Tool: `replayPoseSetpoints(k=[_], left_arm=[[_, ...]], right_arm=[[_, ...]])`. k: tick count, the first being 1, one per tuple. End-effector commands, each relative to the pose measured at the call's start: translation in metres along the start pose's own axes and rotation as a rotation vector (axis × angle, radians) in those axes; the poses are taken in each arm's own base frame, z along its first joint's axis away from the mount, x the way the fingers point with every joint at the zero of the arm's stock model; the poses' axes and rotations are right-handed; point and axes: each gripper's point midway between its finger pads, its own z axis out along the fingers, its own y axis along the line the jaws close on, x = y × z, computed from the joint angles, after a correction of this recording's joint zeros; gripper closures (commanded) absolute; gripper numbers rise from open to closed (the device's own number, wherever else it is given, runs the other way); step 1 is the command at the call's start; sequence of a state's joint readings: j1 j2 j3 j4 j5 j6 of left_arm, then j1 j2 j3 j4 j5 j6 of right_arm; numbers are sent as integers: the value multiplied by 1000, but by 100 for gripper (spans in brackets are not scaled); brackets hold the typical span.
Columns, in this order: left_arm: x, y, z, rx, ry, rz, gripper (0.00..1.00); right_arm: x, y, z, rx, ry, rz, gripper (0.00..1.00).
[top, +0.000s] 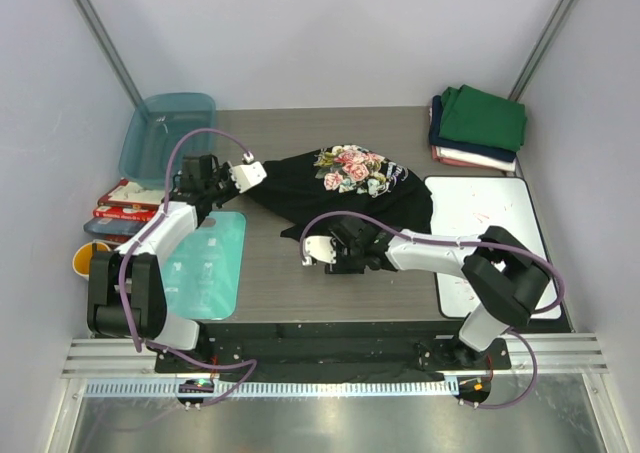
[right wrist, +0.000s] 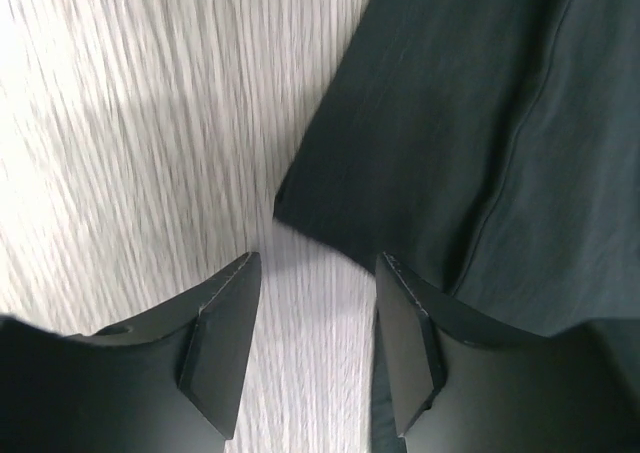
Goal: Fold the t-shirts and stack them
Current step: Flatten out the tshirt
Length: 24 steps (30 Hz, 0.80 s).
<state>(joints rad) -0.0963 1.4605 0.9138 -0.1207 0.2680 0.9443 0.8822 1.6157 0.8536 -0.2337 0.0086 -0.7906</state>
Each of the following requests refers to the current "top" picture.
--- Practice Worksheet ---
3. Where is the black floral t shirt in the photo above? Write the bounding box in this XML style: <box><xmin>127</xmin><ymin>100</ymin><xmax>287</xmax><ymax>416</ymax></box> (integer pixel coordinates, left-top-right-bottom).
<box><xmin>247</xmin><ymin>144</ymin><xmax>433</xmax><ymax>241</ymax></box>

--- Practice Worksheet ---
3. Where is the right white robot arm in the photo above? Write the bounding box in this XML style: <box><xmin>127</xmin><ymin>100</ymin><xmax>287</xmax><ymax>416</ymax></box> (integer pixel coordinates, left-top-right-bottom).
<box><xmin>325</xmin><ymin>216</ymin><xmax>551</xmax><ymax>368</ymax></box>

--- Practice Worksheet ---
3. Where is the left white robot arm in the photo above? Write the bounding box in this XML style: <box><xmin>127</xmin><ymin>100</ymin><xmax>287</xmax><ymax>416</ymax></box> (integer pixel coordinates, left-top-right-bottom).
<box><xmin>87</xmin><ymin>154</ymin><xmax>239</xmax><ymax>372</ymax></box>

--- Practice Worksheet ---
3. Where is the teal plastic bin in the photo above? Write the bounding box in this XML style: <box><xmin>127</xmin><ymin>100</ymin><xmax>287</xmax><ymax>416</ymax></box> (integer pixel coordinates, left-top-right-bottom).
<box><xmin>118</xmin><ymin>92</ymin><xmax>217</xmax><ymax>189</ymax></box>

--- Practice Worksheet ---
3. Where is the blue grey book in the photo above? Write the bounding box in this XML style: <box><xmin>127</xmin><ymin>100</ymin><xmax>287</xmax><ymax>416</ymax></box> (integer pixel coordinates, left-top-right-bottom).
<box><xmin>83</xmin><ymin>217</ymin><xmax>145</xmax><ymax>237</ymax></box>

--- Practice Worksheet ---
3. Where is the white folded t shirt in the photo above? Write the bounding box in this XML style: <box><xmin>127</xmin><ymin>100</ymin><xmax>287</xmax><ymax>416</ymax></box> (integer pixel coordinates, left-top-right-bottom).
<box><xmin>435</xmin><ymin>146</ymin><xmax>516</xmax><ymax>173</ymax></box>

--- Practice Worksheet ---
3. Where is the yellow mug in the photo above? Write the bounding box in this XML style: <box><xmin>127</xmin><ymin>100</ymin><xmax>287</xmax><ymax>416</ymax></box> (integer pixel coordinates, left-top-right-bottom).
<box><xmin>72</xmin><ymin>241</ymin><xmax>111</xmax><ymax>279</ymax></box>

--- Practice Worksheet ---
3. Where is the white whiteboard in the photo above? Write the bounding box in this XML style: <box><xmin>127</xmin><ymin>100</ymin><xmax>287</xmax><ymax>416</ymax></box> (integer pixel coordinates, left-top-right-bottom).
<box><xmin>425</xmin><ymin>176</ymin><xmax>547</xmax><ymax>319</ymax></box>

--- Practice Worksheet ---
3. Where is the green folded t shirt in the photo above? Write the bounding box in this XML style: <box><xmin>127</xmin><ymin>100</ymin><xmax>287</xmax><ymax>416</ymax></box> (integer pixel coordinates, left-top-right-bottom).
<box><xmin>440</xmin><ymin>85</ymin><xmax>527</xmax><ymax>152</ymax></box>

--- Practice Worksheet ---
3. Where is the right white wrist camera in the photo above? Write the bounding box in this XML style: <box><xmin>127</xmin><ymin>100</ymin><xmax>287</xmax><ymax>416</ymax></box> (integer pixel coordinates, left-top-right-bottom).
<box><xmin>302</xmin><ymin>235</ymin><xmax>337</xmax><ymax>267</ymax></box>

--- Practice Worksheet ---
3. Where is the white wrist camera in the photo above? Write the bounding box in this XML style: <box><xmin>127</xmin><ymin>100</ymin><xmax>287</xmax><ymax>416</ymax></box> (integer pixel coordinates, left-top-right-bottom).
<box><xmin>230</xmin><ymin>161</ymin><xmax>267</xmax><ymax>194</ymax></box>
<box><xmin>302</xmin><ymin>235</ymin><xmax>337</xmax><ymax>267</ymax></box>

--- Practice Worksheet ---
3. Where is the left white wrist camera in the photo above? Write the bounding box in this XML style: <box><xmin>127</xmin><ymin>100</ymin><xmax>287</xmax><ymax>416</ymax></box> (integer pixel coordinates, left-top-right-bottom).
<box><xmin>230</xmin><ymin>161</ymin><xmax>267</xmax><ymax>194</ymax></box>

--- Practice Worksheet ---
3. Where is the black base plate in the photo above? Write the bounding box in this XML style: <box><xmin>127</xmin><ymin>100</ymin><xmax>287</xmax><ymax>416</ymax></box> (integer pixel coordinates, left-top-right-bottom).
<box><xmin>154</xmin><ymin>322</ymin><xmax>511</xmax><ymax>382</ymax></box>

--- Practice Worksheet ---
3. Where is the left aluminium corner post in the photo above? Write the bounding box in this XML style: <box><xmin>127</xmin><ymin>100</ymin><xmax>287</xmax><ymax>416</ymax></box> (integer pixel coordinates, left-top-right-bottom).
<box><xmin>72</xmin><ymin>0</ymin><xmax>143</xmax><ymax>107</ymax></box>

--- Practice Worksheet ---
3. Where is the aluminium corner post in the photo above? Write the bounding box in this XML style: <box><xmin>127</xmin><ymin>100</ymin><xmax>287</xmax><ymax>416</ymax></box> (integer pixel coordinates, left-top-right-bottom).
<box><xmin>72</xmin><ymin>0</ymin><xmax>143</xmax><ymax>107</ymax></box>
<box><xmin>508</xmin><ymin>0</ymin><xmax>579</xmax><ymax>101</ymax></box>

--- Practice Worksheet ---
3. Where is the aluminium rail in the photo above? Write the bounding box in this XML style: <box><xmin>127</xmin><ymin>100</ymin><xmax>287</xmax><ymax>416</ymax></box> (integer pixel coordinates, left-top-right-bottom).
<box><xmin>63</xmin><ymin>334</ymin><xmax>608</xmax><ymax>383</ymax></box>

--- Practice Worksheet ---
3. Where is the white slotted cable duct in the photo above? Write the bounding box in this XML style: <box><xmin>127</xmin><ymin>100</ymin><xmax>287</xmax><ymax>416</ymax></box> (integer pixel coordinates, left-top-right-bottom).
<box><xmin>84</xmin><ymin>378</ymin><xmax>459</xmax><ymax>399</ymax></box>

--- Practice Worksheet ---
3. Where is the right aluminium corner post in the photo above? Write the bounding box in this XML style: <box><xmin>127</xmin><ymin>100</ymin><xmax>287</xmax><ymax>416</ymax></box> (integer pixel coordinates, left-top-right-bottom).
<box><xmin>508</xmin><ymin>0</ymin><xmax>579</xmax><ymax>101</ymax></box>

